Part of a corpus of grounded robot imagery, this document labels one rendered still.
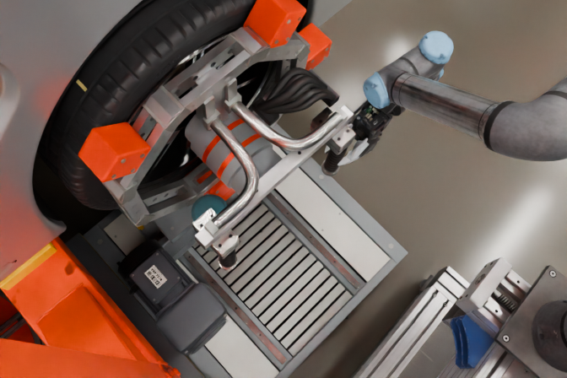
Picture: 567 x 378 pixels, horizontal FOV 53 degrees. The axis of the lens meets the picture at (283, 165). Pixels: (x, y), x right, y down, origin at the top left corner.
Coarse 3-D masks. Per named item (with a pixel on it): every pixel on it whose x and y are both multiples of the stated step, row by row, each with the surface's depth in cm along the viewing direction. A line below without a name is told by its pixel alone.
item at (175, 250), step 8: (232, 200) 199; (120, 208) 193; (152, 224) 194; (144, 232) 193; (152, 232) 193; (160, 232) 190; (192, 232) 194; (160, 240) 190; (168, 240) 191; (176, 240) 193; (184, 240) 193; (192, 240) 193; (168, 248) 192; (176, 248) 192; (184, 248) 192; (176, 256) 193
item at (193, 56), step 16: (224, 64) 154; (256, 64) 147; (272, 64) 145; (160, 80) 108; (240, 80) 145; (256, 80) 150; (144, 96) 108; (192, 112) 140; (176, 128) 136; (176, 144) 154; (160, 160) 150; (176, 160) 152; (192, 160) 154; (144, 176) 143; (160, 176) 147
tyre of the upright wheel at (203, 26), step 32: (160, 0) 104; (192, 0) 106; (224, 0) 107; (128, 32) 102; (160, 32) 102; (192, 32) 104; (224, 32) 113; (96, 64) 102; (128, 64) 101; (160, 64) 103; (64, 96) 106; (96, 96) 103; (128, 96) 103; (256, 96) 154; (64, 128) 108; (64, 160) 112; (96, 192) 123
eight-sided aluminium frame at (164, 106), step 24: (216, 48) 108; (240, 48) 109; (264, 48) 110; (288, 48) 120; (192, 72) 106; (216, 72) 106; (240, 72) 111; (168, 96) 104; (192, 96) 104; (264, 96) 150; (144, 120) 106; (168, 120) 103; (144, 168) 111; (120, 192) 112; (144, 192) 138; (168, 192) 145; (192, 192) 149; (144, 216) 131
